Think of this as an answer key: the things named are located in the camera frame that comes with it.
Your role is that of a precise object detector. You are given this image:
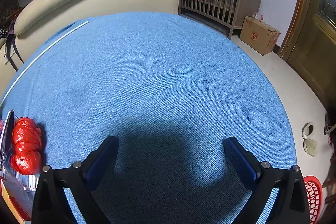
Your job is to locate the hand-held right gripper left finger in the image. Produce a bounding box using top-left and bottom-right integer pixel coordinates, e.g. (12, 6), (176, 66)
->
(31, 135), (120, 224)

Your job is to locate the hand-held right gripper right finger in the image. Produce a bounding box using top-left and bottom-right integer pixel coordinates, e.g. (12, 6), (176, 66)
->
(223, 137), (310, 224)

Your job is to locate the red plastic bag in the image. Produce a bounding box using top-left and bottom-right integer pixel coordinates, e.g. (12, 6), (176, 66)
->
(11, 117), (44, 176)

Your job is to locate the red plastic mesh basket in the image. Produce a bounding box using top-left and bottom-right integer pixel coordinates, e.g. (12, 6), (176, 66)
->
(303, 175), (323, 224)

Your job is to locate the dark printed foil packet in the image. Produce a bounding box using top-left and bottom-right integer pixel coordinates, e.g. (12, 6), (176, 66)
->
(0, 109), (40, 214)

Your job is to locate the blue tablecloth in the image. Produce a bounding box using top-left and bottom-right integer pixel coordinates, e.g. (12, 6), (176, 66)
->
(0, 11), (298, 224)

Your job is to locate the thin white rod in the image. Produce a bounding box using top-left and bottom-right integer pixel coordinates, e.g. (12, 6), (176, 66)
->
(0, 21), (89, 109)

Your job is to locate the brown cardboard box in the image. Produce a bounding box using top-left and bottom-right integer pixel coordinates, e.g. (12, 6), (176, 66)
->
(239, 16), (281, 56)

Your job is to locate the wooden door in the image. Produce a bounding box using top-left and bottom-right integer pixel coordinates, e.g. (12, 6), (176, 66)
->
(278, 0), (336, 109)

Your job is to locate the wooden baby crib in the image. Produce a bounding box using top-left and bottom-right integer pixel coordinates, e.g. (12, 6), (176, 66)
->
(171, 0), (263, 39)

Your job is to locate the grey metal bracket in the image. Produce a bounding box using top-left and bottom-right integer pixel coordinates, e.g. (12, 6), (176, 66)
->
(324, 113), (336, 135)

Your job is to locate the dark bag strap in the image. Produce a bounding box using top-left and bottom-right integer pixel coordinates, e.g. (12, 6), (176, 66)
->
(4, 17), (25, 71)

